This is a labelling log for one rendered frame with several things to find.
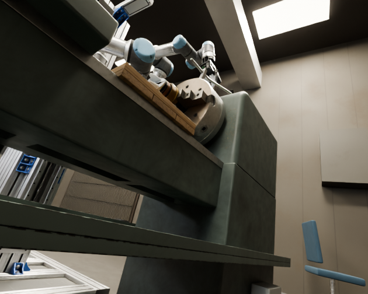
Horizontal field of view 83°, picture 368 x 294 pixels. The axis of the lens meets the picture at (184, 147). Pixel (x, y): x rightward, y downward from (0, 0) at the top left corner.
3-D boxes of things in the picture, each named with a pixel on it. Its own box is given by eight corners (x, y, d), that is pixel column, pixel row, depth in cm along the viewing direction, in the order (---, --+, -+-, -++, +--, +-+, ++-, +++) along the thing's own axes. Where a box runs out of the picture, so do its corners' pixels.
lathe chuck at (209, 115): (158, 143, 107) (180, 91, 114) (207, 151, 85) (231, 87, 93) (145, 135, 100) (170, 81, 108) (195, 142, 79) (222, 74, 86)
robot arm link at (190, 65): (181, 53, 134) (195, 43, 128) (192, 65, 141) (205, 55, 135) (181, 61, 130) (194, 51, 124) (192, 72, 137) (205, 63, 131)
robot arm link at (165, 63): (124, 114, 155) (155, 53, 164) (140, 123, 164) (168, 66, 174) (132, 114, 146) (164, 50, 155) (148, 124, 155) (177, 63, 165)
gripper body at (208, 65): (198, 73, 115) (198, 58, 121) (206, 83, 121) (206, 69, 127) (211, 66, 111) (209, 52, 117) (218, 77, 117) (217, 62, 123)
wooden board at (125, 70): (125, 144, 90) (128, 136, 91) (193, 135, 68) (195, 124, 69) (55, 105, 69) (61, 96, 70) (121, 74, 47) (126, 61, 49)
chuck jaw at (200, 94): (191, 104, 95) (214, 97, 87) (189, 113, 93) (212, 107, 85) (176, 89, 87) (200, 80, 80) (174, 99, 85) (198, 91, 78)
